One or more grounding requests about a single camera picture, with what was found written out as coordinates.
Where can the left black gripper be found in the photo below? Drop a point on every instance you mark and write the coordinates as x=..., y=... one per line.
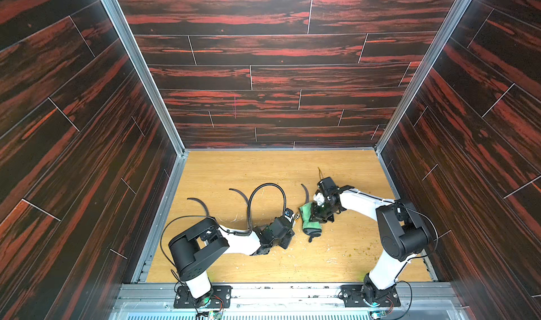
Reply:
x=287, y=238

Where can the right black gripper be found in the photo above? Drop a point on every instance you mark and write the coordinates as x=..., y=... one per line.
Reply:
x=319, y=210

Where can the green microfibre rag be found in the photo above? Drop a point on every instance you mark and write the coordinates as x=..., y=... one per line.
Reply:
x=309, y=226

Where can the sickle with yellow label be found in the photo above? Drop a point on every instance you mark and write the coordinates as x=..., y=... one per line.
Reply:
x=306, y=194

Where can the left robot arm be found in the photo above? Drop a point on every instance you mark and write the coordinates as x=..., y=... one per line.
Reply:
x=194, y=250

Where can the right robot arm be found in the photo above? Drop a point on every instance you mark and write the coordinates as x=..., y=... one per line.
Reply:
x=402, y=230

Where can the leftmost sickle yellow label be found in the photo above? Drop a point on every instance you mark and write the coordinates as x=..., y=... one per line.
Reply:
x=202, y=204

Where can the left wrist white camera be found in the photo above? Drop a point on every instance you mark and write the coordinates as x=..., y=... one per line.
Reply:
x=289, y=215

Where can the wrist white camera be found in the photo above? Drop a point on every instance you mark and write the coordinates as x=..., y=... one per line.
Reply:
x=289, y=215
x=319, y=199

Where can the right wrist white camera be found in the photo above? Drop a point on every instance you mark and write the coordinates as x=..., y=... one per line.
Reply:
x=319, y=199

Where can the middle sickle plain wooden handle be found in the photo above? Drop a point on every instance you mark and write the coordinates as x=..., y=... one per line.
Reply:
x=249, y=212

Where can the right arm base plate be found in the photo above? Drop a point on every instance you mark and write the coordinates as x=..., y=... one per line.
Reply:
x=360, y=295

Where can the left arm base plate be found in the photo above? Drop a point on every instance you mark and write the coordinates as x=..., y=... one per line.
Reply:
x=219, y=297

